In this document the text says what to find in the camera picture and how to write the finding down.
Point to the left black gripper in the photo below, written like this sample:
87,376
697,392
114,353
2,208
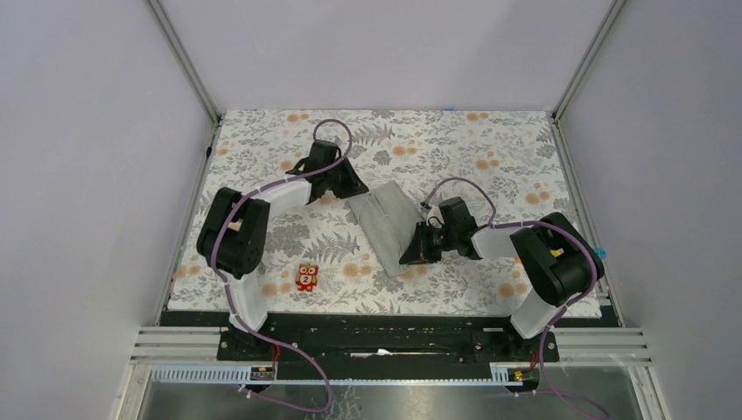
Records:
354,185

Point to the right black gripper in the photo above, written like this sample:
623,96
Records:
418,250

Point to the grey cloth napkin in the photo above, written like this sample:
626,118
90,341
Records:
388,218

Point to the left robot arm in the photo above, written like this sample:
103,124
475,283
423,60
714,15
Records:
234,234

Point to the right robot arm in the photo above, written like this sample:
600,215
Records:
559,263

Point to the red owl toy block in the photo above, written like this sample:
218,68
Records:
307,277

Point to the floral patterned tablecloth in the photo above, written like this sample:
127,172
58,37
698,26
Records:
503,164

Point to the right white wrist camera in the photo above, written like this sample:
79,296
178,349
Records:
434,217

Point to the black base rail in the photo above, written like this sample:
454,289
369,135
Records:
376,347

